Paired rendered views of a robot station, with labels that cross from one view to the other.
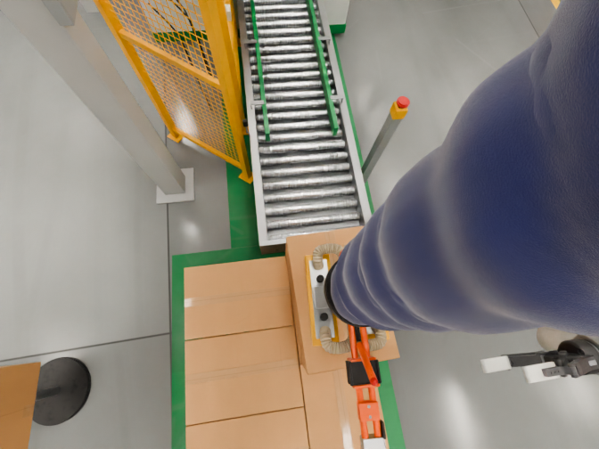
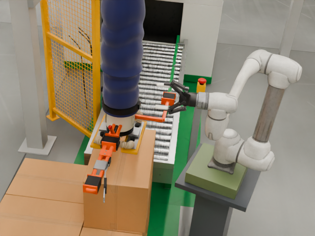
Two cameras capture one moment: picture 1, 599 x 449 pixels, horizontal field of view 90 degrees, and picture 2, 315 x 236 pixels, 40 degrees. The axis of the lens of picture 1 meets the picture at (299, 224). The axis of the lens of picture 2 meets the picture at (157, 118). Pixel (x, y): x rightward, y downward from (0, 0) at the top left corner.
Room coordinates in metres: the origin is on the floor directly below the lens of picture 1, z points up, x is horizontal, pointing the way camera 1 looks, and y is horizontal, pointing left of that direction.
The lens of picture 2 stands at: (-1.85, -1.18, 2.79)
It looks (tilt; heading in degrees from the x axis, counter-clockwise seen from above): 35 degrees down; 20
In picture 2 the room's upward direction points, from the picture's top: 5 degrees clockwise
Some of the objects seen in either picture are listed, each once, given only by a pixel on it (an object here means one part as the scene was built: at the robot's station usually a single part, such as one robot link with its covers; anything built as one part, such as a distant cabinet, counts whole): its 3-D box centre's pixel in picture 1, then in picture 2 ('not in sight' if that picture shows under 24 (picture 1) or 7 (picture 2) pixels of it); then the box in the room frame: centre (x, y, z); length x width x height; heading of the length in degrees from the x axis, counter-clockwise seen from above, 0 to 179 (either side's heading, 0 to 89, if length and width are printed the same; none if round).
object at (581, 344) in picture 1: (569, 358); (187, 99); (0.03, -0.66, 1.58); 0.09 x 0.07 x 0.08; 107
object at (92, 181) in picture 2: not in sight; (92, 184); (-0.44, -0.36, 1.24); 0.08 x 0.07 x 0.05; 14
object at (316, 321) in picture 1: (321, 297); (105, 129); (0.12, -0.13, 1.14); 0.34 x 0.10 x 0.05; 14
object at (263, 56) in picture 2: not in sight; (259, 60); (0.64, -0.91, 1.60); 0.18 x 0.14 x 0.13; 172
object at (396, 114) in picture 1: (373, 155); (194, 132); (1.22, -0.44, 0.50); 0.07 x 0.07 x 1.00; 17
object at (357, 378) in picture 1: (363, 371); (110, 142); (-0.10, -0.28, 1.24); 0.10 x 0.08 x 0.06; 104
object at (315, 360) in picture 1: (332, 297); (121, 176); (0.17, -0.23, 0.74); 0.60 x 0.40 x 0.40; 18
